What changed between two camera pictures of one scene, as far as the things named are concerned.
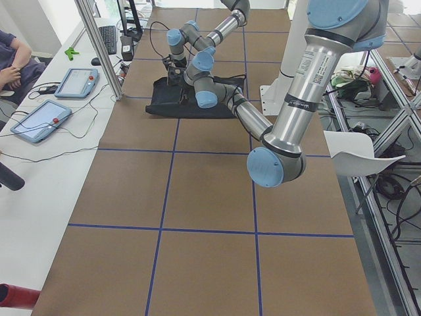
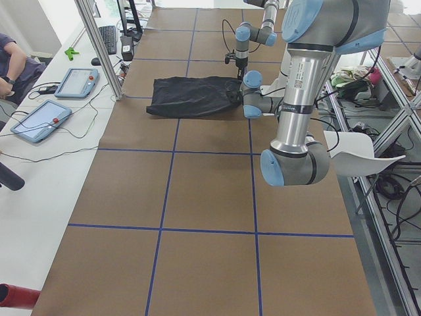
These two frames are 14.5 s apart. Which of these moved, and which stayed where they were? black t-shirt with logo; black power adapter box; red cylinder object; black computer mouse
Moved: black t-shirt with logo
Stayed: red cylinder object; black computer mouse; black power adapter box
